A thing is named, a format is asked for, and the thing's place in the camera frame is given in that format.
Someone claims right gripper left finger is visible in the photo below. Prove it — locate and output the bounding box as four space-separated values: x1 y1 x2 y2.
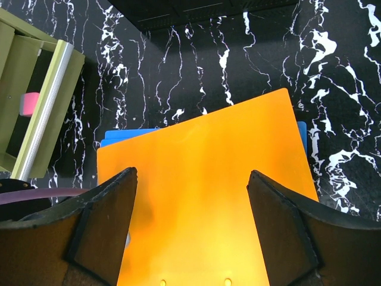
1 167 138 285

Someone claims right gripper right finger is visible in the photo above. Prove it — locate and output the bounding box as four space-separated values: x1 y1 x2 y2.
247 170 380 285

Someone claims orange folder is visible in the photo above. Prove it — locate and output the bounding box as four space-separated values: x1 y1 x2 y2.
97 88 317 285

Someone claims pink eraser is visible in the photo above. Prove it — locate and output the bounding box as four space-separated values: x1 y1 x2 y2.
19 92 39 117

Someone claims yellow-green drawer cabinet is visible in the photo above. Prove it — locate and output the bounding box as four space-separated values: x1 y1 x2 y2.
1 9 85 181

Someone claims black magazine file holder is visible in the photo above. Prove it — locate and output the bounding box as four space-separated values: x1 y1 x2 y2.
110 0 298 32

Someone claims black marble desk mat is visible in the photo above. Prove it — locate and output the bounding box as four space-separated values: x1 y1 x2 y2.
1 1 380 221

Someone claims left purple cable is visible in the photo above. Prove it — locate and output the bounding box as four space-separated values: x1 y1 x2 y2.
0 186 90 207

